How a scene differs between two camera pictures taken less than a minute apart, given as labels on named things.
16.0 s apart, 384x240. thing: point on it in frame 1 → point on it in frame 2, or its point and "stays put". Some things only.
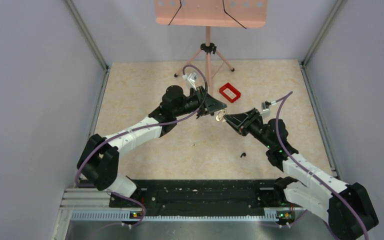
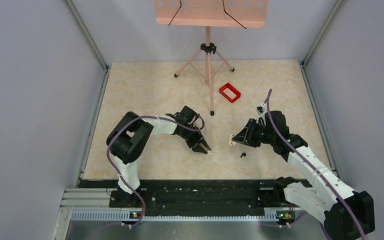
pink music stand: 248,14 stays put
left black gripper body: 201,104 → 193,138
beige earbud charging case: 219,116 → 231,142
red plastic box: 230,92 stays put
